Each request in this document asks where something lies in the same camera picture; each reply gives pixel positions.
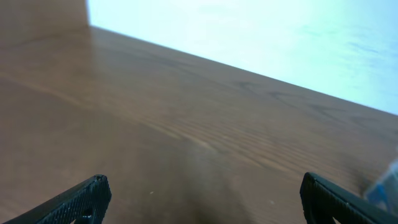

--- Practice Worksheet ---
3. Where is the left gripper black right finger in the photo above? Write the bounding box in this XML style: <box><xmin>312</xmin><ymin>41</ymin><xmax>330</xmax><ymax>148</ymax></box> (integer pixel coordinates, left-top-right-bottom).
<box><xmin>300</xmin><ymin>172</ymin><xmax>397</xmax><ymax>224</ymax></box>

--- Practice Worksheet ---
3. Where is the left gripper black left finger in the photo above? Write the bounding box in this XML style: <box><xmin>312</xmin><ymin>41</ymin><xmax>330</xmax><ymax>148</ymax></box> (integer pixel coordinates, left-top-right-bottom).
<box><xmin>6</xmin><ymin>174</ymin><xmax>111</xmax><ymax>224</ymax></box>

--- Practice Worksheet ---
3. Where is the clear plastic container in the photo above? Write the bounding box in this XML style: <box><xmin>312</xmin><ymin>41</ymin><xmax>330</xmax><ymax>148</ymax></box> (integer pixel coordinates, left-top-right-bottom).
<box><xmin>363</xmin><ymin>159</ymin><xmax>397</xmax><ymax>216</ymax></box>

